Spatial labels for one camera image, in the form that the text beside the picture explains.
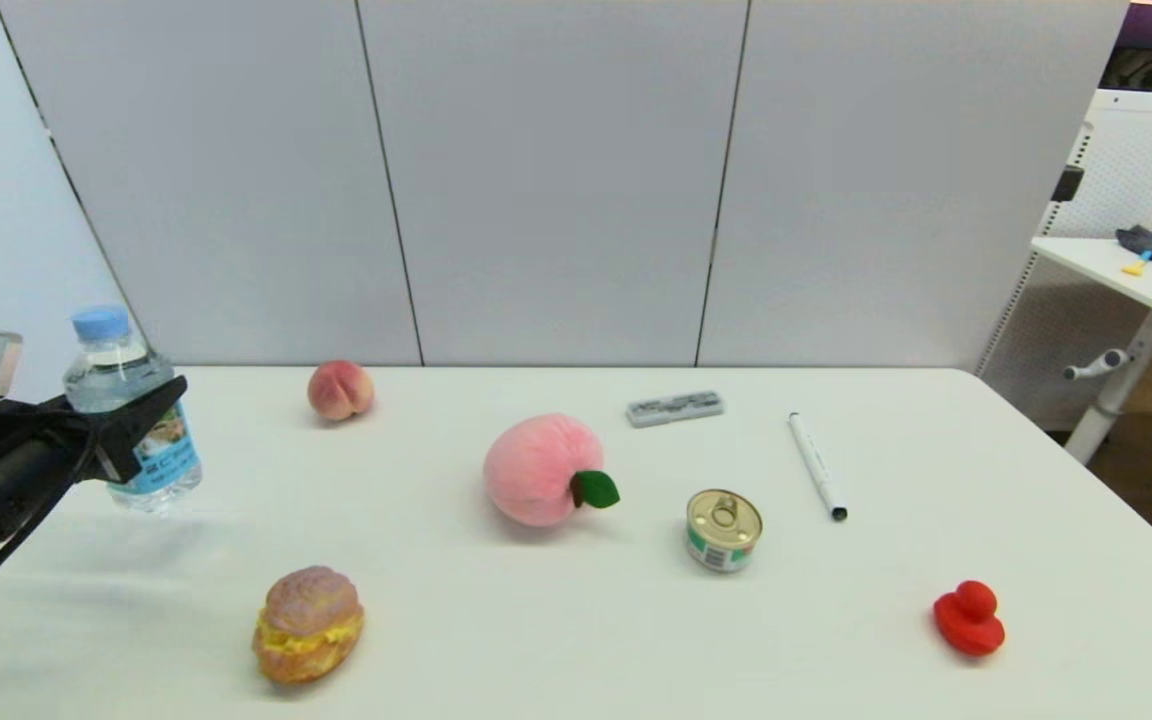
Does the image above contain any white pegboard panel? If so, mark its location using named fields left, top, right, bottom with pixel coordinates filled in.
left=976, top=90, right=1152, bottom=431

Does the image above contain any grey eraser block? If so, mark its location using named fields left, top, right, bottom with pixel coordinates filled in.
left=626, top=391, right=725, bottom=429

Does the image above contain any small peach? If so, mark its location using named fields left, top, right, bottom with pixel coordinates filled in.
left=308, top=360, right=376, bottom=422

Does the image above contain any red rubber duck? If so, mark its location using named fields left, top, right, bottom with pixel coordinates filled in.
left=933, top=580, right=1006, bottom=658

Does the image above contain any small tin can green label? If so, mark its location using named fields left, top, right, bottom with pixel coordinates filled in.
left=686, top=488, right=764, bottom=574

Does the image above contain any white side table leg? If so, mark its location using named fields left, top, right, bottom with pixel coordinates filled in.
left=1064, top=312, right=1152, bottom=466

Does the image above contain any cream puff bread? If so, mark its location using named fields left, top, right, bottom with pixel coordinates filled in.
left=253, top=565, right=366, bottom=685

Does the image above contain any grey table crank handle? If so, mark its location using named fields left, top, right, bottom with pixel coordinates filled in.
left=1062, top=350, right=1132, bottom=383

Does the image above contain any white side table top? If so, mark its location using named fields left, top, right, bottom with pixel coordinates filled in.
left=1028, top=238, right=1152, bottom=346

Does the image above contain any pink plush peach green leaf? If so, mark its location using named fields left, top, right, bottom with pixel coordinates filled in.
left=483, top=414, right=621, bottom=528

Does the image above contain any white marker pen black cap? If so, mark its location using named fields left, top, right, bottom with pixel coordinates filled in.
left=788, top=412, right=848, bottom=522

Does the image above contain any clear water bottle blue cap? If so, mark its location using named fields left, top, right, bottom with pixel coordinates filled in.
left=62, top=305, right=203, bottom=515

